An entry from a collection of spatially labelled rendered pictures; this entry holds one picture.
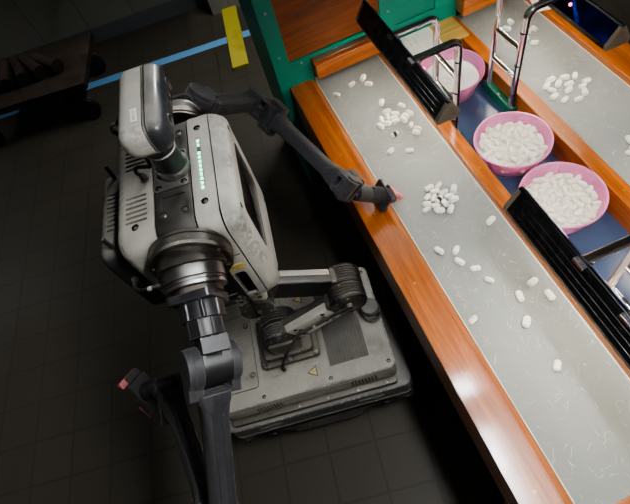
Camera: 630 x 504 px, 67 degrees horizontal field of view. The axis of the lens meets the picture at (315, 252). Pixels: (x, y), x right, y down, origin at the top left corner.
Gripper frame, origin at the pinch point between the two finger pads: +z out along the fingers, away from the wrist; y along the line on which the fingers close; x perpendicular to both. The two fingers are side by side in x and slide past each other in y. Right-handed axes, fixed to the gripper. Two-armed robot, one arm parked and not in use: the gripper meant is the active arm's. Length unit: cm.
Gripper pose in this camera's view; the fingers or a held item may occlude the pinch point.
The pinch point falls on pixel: (400, 197)
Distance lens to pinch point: 170.3
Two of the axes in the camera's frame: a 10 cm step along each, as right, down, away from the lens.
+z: 8.5, 0.3, 5.3
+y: -3.3, -7.6, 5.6
